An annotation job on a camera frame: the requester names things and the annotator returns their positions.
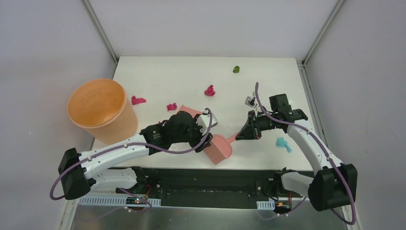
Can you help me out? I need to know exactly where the magenta paper scrap by bucket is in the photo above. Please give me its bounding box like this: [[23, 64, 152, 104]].
[[131, 96, 147, 105]]

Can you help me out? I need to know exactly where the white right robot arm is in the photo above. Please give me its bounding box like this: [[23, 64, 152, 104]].
[[236, 94, 358, 211]]

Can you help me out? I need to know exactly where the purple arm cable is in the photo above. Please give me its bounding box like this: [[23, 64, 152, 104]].
[[254, 82, 357, 226], [49, 108, 214, 201]]

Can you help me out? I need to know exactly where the pink hand brush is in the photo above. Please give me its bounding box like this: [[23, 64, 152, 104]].
[[203, 133, 238, 165]]

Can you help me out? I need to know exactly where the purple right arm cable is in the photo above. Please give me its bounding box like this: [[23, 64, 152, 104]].
[[254, 82, 357, 226]]

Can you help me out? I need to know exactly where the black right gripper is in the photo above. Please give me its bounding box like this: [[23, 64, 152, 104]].
[[236, 110, 281, 140]]

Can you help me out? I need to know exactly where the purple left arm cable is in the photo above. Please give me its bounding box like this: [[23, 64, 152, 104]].
[[49, 108, 214, 201]]

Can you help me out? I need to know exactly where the magenta paper scrap centre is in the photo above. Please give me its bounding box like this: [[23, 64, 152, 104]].
[[204, 85, 216, 96]]

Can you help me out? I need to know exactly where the green paper scrap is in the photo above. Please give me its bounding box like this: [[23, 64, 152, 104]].
[[233, 66, 240, 73]]

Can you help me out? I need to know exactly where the pink plastic dustpan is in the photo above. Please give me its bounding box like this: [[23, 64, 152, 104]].
[[179, 105, 202, 117]]

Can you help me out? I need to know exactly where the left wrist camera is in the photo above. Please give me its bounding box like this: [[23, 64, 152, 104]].
[[196, 110, 218, 129]]

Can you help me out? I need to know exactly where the light blue paper scrap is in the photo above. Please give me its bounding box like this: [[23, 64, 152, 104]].
[[276, 137, 292, 153]]

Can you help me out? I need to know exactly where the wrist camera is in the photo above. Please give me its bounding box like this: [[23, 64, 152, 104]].
[[245, 92, 258, 109], [196, 110, 218, 129]]

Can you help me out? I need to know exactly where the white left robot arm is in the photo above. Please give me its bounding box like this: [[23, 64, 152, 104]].
[[49, 110, 218, 200]]

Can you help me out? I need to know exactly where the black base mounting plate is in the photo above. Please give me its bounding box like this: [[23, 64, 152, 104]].
[[127, 167, 300, 209]]

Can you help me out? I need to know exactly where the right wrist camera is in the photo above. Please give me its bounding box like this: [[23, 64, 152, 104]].
[[245, 92, 258, 109]]

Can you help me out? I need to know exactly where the orange plastic bucket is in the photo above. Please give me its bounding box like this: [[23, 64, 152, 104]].
[[67, 79, 138, 145]]

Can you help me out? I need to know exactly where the magenta paper scrap near dustpan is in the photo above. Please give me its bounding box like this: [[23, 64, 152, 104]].
[[167, 103, 177, 111]]

